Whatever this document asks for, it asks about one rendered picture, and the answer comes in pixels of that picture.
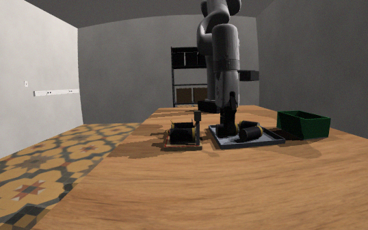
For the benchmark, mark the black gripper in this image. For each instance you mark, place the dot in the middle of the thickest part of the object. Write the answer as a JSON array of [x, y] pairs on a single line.
[[226, 96]]

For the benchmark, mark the black battery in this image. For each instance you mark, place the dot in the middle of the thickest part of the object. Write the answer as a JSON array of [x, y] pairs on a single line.
[[182, 134], [220, 127], [245, 124], [250, 133], [182, 125]]

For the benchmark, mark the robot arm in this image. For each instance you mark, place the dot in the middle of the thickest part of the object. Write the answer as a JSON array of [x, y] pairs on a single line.
[[221, 48]]

